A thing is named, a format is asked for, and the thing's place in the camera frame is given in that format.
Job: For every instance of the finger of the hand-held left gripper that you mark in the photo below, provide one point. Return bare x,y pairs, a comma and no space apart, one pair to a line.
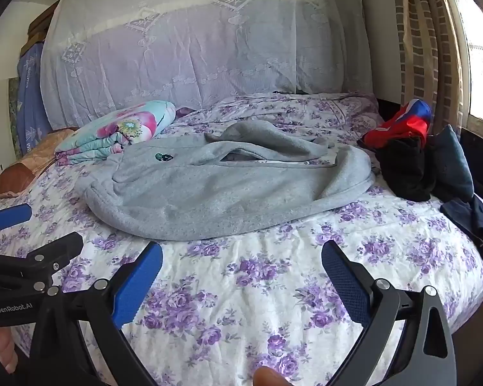
12,215
60,247

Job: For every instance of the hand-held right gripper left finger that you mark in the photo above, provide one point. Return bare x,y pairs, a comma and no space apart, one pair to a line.
139,285

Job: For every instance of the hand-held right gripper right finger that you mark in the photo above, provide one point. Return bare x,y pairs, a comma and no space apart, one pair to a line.
346,285

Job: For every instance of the grey pants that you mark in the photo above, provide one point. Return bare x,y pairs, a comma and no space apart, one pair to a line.
225,193

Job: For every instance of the person's left hand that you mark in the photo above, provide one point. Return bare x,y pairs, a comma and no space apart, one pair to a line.
4,350

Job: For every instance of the person's right hand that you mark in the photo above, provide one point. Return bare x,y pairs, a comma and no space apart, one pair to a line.
270,377

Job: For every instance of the green patterned panel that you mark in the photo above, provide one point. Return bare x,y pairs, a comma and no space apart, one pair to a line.
14,120

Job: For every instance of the bed with purple floral sheet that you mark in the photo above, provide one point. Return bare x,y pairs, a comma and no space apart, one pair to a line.
245,269

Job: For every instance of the blue patterned cloth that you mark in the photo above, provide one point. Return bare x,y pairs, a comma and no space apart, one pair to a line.
28,100

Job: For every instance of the folded teal pink floral blanket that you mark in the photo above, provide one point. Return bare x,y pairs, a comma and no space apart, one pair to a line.
116,132

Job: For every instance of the black garment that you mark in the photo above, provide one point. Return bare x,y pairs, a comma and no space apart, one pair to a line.
406,169

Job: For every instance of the navy garment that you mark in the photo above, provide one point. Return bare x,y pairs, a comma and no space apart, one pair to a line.
479,225

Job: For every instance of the red and blue garment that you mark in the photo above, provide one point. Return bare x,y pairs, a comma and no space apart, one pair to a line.
390,132

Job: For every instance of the dark teal garment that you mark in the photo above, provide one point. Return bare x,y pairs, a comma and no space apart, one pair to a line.
450,161

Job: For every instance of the brown wooden furniture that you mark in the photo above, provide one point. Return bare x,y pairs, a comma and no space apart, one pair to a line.
38,28

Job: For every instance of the beige checked curtain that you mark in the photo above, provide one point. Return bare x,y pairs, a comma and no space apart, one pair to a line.
426,48

